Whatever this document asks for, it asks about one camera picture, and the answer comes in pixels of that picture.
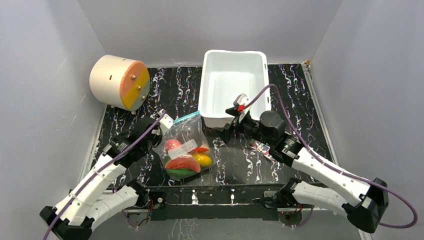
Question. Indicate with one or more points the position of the clear zip top bag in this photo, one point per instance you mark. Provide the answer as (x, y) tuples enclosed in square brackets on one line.
[(189, 131)]

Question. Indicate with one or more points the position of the toy peach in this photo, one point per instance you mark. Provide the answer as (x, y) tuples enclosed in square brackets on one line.
[(171, 144)]

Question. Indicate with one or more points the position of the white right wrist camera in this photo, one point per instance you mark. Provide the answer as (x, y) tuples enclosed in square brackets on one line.
[(240, 103)]

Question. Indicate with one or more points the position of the white plastic bin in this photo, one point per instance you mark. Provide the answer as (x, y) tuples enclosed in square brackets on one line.
[(225, 76)]

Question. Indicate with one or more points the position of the aluminium frame rail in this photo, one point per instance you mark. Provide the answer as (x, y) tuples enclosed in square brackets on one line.
[(266, 202)]

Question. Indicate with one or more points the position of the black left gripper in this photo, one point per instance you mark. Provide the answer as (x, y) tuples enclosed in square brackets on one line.
[(158, 136)]

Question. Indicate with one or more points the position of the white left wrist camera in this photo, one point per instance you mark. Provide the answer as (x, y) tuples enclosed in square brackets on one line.
[(166, 122)]

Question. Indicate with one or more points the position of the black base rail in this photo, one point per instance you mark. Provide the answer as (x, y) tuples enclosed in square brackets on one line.
[(239, 201)]

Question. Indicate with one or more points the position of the yellow toy mango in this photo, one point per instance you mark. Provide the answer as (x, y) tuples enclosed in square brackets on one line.
[(203, 159)]

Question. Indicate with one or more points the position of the cream cylinder with orange face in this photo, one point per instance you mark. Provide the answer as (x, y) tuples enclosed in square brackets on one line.
[(120, 82)]

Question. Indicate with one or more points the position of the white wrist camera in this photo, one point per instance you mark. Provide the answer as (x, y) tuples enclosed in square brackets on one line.
[(166, 122), (240, 103)]

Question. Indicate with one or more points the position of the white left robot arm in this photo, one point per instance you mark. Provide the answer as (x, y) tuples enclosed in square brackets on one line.
[(99, 179)]

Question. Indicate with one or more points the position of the green toy lime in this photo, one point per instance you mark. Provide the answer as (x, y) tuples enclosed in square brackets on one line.
[(181, 173)]

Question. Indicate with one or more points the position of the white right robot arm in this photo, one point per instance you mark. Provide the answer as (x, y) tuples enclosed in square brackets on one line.
[(363, 204)]

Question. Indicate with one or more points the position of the red toy pepper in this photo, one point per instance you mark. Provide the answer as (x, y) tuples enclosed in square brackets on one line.
[(199, 150)]

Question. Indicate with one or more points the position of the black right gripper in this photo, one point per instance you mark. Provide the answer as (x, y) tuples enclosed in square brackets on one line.
[(234, 125)]

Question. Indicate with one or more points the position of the pack of coloured markers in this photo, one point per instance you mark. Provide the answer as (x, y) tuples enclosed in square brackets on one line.
[(261, 149)]

